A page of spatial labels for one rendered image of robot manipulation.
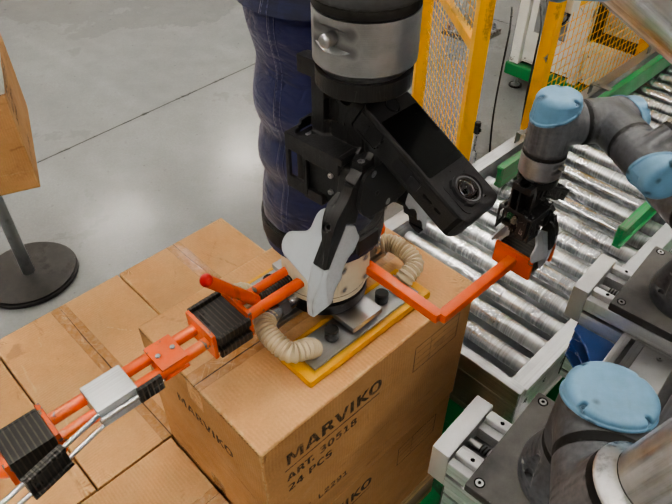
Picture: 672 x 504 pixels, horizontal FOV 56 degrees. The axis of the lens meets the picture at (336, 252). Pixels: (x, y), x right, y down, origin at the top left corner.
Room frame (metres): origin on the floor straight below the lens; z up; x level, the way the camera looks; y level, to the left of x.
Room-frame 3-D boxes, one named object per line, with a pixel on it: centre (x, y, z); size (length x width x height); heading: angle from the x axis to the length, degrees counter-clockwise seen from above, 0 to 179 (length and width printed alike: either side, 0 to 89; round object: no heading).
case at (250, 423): (0.91, 0.05, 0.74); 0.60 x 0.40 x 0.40; 134
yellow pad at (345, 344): (0.85, -0.04, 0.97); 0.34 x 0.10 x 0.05; 133
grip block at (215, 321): (0.74, 0.21, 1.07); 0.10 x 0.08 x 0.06; 43
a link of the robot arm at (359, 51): (0.42, -0.02, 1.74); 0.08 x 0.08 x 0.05
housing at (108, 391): (0.60, 0.36, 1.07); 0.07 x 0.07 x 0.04; 43
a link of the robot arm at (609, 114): (0.91, -0.46, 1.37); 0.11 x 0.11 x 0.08; 10
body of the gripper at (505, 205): (0.91, -0.35, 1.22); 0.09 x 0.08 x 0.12; 134
